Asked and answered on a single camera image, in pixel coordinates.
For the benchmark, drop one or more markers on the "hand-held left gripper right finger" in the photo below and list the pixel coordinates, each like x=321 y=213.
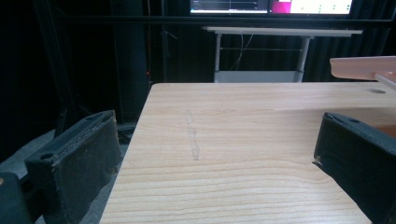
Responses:
x=358 y=155

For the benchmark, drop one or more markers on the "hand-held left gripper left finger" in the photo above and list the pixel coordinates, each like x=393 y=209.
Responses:
x=77 y=165

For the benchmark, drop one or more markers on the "black metal stand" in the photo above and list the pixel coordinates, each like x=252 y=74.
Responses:
x=67 y=77

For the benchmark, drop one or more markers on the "pink plastic tray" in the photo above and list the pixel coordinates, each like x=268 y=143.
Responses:
x=364 y=67

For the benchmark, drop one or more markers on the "white standing desk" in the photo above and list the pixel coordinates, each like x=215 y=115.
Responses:
x=258 y=56

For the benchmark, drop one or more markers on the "computer monitor with pink screen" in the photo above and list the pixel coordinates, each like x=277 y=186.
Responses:
x=311 y=6

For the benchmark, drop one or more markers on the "computer monitor with dark screen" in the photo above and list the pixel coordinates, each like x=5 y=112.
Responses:
x=229 y=6

